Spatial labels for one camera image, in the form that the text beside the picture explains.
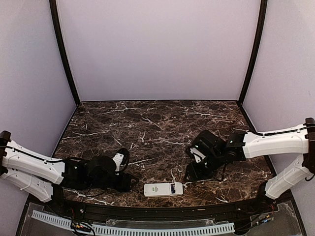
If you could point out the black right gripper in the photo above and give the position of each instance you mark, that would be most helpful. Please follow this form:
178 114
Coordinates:
195 173

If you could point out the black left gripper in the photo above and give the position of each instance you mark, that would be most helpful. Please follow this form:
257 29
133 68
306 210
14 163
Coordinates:
123 186

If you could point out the white remote control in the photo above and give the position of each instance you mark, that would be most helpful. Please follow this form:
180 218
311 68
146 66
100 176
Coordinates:
162 189

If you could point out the blue AAA battery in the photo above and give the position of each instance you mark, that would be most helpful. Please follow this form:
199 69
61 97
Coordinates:
173 188

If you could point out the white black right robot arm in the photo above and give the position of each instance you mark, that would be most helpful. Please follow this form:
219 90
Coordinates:
209 152

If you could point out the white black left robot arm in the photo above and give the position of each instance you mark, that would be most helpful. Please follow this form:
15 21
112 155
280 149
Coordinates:
45 177

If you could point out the black front table rail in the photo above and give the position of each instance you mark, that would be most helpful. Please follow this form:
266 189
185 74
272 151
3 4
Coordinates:
237 211

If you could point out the white slotted cable duct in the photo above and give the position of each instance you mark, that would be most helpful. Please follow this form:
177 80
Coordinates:
115 227

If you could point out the black right corner post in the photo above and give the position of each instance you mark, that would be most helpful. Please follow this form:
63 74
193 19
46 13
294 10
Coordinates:
255 49

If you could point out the black corner post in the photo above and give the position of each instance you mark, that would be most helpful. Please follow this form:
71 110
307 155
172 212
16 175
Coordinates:
62 51
255 49

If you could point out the black left corner post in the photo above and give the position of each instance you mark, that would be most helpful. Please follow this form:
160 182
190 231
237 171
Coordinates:
62 51

